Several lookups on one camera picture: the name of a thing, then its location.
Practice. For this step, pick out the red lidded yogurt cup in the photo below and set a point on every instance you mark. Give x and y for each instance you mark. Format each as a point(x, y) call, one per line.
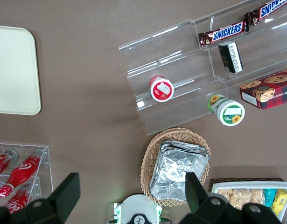
point(162, 89)

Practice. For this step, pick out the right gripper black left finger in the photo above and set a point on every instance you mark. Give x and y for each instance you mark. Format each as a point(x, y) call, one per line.
point(61, 198)

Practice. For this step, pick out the clear acrylic bottle rack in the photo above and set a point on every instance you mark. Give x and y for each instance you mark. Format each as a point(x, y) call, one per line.
point(46, 154)

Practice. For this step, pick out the Snickers chocolate bar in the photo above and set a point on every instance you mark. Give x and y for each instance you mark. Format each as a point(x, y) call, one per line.
point(269, 9)
point(227, 32)

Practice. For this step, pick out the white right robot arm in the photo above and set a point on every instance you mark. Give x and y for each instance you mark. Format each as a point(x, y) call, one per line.
point(138, 206)

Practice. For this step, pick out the yellow snack packet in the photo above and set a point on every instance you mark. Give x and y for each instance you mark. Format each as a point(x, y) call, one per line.
point(279, 201)

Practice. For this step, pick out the green sunflower lidded cup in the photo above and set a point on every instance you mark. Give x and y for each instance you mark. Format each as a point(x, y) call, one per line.
point(230, 113)

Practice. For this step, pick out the white rectangular snack tray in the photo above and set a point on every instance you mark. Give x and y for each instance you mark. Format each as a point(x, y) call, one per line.
point(250, 186)

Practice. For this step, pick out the black white snack box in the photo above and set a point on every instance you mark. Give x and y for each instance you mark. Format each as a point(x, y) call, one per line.
point(230, 58)

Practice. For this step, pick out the oval light wicker basket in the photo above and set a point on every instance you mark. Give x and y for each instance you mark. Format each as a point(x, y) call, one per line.
point(180, 135)

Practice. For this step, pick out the red tartan cookie box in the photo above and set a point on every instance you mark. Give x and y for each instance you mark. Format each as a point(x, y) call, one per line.
point(271, 91)

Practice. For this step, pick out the rice cracker snack pack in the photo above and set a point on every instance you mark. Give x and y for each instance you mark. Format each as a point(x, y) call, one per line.
point(241, 198)
point(225, 194)
point(257, 197)

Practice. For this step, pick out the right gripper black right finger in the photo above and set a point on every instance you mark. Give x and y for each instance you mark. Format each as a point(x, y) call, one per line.
point(197, 193)

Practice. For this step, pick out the beige plastic tray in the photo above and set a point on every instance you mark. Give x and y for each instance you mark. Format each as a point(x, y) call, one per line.
point(15, 70)

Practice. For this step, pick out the teal snack packet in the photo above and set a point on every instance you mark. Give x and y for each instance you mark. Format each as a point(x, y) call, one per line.
point(270, 197)

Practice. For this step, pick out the clear acrylic stepped shelf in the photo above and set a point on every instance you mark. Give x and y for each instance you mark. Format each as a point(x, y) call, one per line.
point(171, 58)

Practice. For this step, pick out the red cola bottle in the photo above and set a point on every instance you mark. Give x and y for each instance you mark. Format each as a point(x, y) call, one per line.
point(17, 201)
point(22, 173)
point(1, 164)

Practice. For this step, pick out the aluminium foil container stack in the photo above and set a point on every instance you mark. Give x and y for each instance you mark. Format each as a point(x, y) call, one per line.
point(173, 168)

